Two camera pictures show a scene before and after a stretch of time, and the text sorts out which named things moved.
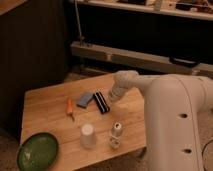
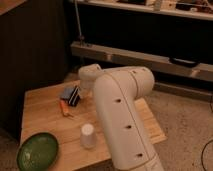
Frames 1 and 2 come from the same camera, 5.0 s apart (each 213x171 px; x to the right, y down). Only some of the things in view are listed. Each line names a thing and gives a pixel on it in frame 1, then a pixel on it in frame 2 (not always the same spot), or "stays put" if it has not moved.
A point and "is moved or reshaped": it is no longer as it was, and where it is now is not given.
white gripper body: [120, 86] to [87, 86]
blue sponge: [84, 99] to [67, 92]
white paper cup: [88, 136] stays put
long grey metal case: [138, 59] stays put
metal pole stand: [79, 20] stays put
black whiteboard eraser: [101, 102] is moved or reshaped
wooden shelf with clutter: [197, 9] stays put
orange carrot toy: [70, 108] to [64, 107]
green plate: [37, 152] stays put
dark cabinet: [33, 54] stays put
